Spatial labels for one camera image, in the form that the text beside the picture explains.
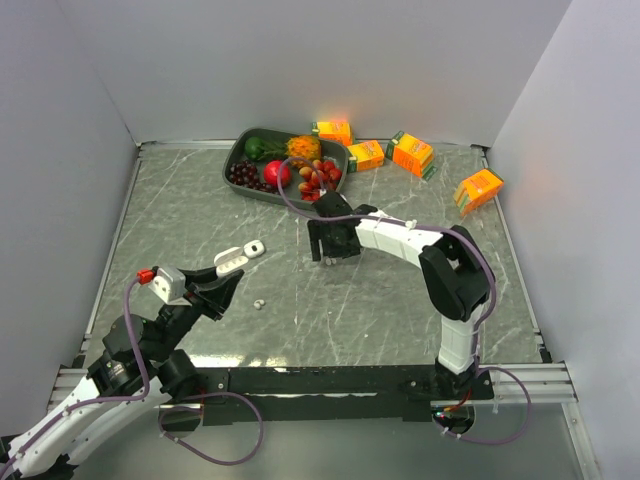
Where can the white square charging case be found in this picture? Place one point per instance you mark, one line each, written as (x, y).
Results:
(254, 249)

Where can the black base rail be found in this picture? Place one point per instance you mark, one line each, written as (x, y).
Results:
(408, 392)

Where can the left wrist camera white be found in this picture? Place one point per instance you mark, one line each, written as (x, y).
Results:
(167, 283)

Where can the white oval charging case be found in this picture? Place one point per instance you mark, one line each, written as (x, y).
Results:
(229, 261)

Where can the dark purple grapes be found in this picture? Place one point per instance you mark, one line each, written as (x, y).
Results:
(245, 174)

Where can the dark grey fruit tray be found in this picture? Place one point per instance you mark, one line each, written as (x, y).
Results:
(275, 150)

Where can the orange box back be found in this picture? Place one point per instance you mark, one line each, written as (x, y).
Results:
(337, 131)

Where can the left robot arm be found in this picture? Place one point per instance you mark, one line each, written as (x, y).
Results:
(141, 362)

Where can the green pepper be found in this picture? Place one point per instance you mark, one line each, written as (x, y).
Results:
(254, 148)

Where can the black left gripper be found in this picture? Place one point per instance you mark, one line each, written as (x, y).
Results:
(209, 298)

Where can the orange box middle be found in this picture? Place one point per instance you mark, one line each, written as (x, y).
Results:
(365, 156)

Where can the orange pineapple toy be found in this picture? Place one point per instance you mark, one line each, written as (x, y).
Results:
(303, 148)

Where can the orange sponge box near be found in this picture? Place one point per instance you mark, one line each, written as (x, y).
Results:
(411, 153)

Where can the red pomegranate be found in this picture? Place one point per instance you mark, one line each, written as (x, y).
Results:
(274, 174)

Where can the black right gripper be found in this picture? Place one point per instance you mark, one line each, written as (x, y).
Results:
(318, 230)

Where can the orange striped sponge box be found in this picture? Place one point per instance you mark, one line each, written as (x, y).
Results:
(476, 190)

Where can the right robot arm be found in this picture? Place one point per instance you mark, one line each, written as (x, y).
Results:
(459, 281)

